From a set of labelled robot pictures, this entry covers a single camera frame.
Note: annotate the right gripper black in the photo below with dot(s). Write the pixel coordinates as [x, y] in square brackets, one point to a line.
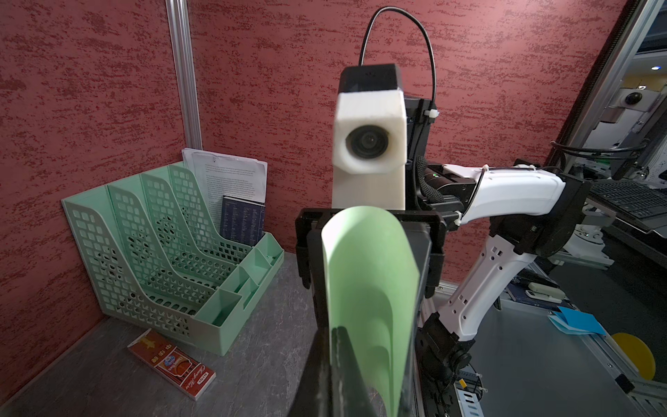
[425, 230]

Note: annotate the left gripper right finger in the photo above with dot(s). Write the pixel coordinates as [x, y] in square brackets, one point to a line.
[349, 391]

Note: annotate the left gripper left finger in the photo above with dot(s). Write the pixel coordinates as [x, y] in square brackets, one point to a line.
[313, 397]

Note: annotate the light green square paper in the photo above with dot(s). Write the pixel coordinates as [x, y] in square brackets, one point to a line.
[372, 283]

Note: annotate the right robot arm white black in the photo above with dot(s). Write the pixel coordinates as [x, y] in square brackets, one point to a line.
[533, 213]

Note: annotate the red card box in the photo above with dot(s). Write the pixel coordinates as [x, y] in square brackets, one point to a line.
[189, 375]

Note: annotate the blue sticky note pad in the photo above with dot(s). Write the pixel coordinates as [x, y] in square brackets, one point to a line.
[575, 322]

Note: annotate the dark blue booklet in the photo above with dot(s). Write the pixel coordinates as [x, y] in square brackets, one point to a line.
[242, 221]

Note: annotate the green plastic file organizer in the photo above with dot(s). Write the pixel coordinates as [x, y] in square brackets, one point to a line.
[155, 259]

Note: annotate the white printed paper sheets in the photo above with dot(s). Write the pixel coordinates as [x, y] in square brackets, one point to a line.
[220, 175]

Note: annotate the black keyboard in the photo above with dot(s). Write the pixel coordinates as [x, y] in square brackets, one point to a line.
[632, 198]

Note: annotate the yellow round disc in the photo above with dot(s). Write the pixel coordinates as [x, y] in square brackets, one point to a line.
[639, 354]

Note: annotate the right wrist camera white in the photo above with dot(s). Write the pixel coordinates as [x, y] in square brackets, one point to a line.
[370, 139]

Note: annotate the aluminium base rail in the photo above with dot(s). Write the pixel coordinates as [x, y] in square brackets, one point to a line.
[529, 368]

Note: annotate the right aluminium corner post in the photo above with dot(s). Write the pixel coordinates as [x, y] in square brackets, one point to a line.
[178, 22]

